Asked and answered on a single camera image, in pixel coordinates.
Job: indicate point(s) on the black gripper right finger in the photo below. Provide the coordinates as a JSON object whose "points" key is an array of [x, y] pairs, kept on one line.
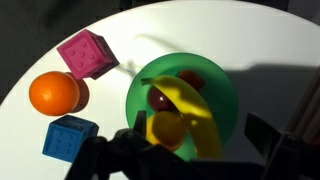
{"points": [[290, 156]]}

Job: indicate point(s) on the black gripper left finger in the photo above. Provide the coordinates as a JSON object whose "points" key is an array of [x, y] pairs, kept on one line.
{"points": [[133, 160]]}

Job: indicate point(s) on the yellow toy banana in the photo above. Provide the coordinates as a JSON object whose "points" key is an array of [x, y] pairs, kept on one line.
{"points": [[191, 103]]}

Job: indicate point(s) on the yellow toy peach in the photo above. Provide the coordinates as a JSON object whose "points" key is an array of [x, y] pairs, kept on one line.
{"points": [[166, 130]]}

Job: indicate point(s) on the dark purple toy plum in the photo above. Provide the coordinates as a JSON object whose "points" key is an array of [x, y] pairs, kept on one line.
{"points": [[158, 100]]}

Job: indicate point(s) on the blue toy cube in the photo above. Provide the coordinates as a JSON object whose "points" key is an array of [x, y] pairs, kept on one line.
{"points": [[68, 138]]}

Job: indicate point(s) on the green plastic bowl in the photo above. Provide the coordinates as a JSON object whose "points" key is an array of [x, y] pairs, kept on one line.
{"points": [[216, 90]]}

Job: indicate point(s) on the red toy strawberry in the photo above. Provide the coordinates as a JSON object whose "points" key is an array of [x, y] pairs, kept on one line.
{"points": [[191, 79]]}

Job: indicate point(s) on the orange toy fruit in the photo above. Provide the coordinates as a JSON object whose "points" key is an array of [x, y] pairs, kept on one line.
{"points": [[53, 93]]}

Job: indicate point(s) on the pink toy cube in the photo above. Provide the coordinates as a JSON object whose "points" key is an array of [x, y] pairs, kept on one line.
{"points": [[83, 53]]}

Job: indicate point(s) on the wooden slatted crate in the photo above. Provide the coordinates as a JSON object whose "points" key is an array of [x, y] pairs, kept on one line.
{"points": [[308, 110]]}

